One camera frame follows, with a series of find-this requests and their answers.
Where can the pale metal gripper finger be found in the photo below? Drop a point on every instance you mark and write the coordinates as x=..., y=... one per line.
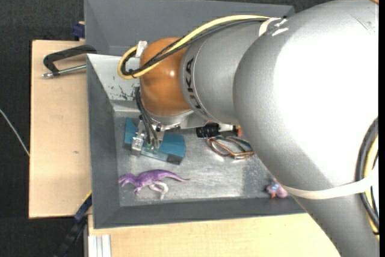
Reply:
x=137, y=144
x=140, y=128

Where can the blue sponge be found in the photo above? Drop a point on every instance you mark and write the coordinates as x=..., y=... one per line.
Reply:
x=173, y=147

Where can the purple toy dinosaur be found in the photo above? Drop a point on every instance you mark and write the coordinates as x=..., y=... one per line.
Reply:
x=149, y=179

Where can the grey metal bin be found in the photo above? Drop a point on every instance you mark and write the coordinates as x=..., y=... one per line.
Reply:
x=210, y=177

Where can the brown framed sunglasses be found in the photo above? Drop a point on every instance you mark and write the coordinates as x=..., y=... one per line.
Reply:
x=231, y=151

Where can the pale wood flat board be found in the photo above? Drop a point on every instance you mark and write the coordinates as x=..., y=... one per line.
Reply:
x=60, y=135

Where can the small purple and pink toy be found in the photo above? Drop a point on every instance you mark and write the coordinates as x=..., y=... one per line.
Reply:
x=278, y=190

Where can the black cylinder on white bracket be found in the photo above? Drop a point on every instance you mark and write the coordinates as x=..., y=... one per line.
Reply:
x=208, y=131

